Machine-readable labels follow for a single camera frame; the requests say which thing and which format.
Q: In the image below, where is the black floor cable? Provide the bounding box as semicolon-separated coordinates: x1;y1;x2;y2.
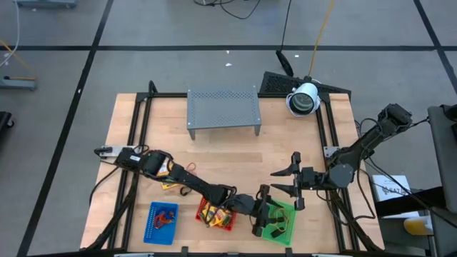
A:
192;0;260;21

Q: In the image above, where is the black hanging cable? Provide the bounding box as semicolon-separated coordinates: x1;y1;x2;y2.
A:
280;0;293;54

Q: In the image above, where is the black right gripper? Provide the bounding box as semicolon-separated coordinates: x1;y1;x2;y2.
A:
270;152;324;211

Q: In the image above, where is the blue plastic slotted basket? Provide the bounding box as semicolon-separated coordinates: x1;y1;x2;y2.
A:
143;201;179;246

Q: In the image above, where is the grey cart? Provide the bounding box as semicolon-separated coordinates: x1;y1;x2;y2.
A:
427;104;457;215

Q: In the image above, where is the black aluminium table frame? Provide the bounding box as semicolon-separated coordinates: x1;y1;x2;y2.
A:
80;80;385;257

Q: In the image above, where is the white floor cable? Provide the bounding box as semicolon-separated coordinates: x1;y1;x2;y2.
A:
0;0;21;69

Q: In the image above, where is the white round camera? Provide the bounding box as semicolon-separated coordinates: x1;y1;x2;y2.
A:
286;82;321;117

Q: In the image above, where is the yellow hanging cable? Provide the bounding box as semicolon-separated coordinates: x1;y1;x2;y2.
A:
307;0;336;78

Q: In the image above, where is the red rubber band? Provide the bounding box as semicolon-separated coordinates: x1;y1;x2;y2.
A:
153;212;176;230

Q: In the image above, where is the green plastic slotted basket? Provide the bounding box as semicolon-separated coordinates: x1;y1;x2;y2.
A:
262;199;297;247

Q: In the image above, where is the red plastic slotted basket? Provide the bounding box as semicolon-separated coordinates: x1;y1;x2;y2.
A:
195;196;238;232

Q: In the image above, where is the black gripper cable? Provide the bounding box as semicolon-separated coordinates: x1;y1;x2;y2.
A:
316;167;378;226
205;185;238;228

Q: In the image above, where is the black perforated metal panel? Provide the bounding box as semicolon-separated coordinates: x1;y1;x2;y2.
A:
258;71;353;104

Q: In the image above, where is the orange floor cable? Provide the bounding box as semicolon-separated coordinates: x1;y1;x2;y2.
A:
0;39;39;78

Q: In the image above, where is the grey perforated metal riser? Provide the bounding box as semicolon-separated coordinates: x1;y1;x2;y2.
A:
186;84;263;141

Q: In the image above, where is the yellow Crayola crayon box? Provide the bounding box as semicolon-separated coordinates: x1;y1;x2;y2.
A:
156;160;179;190

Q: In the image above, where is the white cardboard box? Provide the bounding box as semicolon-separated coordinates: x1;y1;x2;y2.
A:
371;174;421;219

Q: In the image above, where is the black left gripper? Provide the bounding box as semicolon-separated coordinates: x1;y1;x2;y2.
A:
237;184;285;237

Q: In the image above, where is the yellow cup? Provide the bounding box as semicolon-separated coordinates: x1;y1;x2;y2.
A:
403;216;435;236

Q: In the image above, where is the grey floor stand base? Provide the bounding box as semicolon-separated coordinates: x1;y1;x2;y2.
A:
0;75;39;92

